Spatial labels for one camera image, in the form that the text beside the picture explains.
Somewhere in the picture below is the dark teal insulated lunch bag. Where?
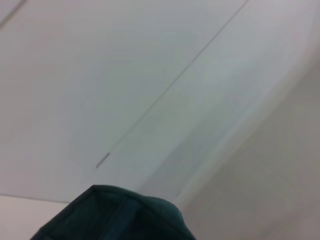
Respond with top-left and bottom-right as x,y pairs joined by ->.
29,184 -> 198,240

